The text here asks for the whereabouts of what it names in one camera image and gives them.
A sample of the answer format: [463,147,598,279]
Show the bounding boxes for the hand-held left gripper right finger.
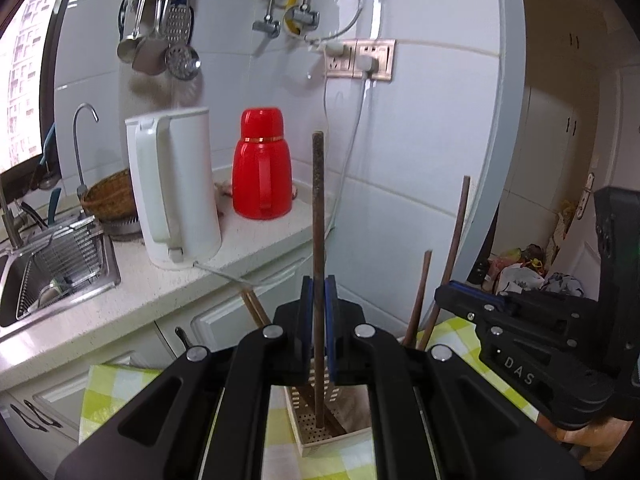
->
[324,275,587,480]

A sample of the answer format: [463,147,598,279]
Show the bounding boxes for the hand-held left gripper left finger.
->
[55,275,316,480]

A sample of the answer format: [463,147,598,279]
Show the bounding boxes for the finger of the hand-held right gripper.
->
[433,282,602,352]

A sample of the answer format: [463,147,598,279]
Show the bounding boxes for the pale perforated plastic utensil basket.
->
[284,357,375,459]

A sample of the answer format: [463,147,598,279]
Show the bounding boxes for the single brown chopstick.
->
[311,132,332,432]

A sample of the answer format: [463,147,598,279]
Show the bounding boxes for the hanging steel cooking utensils rack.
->
[117,0,202,81]

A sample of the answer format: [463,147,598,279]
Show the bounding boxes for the person's right hand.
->
[540,410,636,472]

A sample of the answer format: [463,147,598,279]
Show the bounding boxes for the pile of bags and cloths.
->
[470,244,585,297]

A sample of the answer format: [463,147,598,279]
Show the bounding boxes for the white kitchen base cabinets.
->
[0,240,403,480]

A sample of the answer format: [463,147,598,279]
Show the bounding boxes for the red thermos jug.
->
[231,107,294,221]

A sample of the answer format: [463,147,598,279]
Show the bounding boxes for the cream wardrobe doors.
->
[497,7,640,288]

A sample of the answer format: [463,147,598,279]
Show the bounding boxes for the white electric kettle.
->
[124,106,224,271]

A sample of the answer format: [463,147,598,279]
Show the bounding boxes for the green checkered tablecloth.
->
[78,316,543,480]

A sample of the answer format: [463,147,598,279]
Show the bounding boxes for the brown wicker basket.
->
[79,168,139,224]

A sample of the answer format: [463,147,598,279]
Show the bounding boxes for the stainless steel sink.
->
[0,220,122,329]

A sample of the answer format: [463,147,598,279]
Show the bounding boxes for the thin curved filter faucet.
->
[73,103,100,202]

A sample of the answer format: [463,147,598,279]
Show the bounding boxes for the water heater pipes with valves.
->
[252,0,365,41]

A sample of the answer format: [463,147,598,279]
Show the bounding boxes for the dark framed window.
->
[0,0,85,197]

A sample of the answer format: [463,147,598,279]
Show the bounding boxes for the white wall plug cable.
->
[320,42,375,233]

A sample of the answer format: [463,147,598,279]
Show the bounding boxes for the wire dish rack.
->
[16,222,109,320]

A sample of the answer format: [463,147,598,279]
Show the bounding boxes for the double wall socket with plugs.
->
[324,38,397,82]

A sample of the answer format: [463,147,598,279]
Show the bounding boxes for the blue handled brush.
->
[39,124,60,173]

